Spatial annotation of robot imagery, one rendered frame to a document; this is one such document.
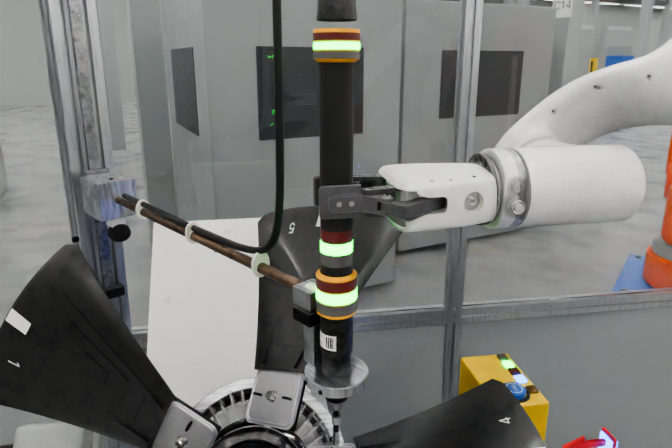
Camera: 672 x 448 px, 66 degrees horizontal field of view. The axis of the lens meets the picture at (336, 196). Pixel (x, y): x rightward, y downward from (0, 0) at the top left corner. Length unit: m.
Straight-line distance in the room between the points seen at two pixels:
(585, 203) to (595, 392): 1.28
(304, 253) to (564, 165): 0.35
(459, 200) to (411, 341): 0.99
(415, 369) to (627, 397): 0.69
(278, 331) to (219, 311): 0.25
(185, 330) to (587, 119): 0.67
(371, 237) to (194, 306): 0.37
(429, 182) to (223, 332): 0.53
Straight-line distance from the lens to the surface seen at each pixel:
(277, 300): 0.71
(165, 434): 0.69
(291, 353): 0.66
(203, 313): 0.92
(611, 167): 0.59
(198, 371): 0.90
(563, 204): 0.56
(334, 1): 0.48
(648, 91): 0.62
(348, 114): 0.49
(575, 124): 0.67
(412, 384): 1.53
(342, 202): 0.48
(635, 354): 1.81
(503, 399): 0.77
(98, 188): 1.01
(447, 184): 0.49
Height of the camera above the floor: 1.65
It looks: 15 degrees down
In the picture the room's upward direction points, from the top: straight up
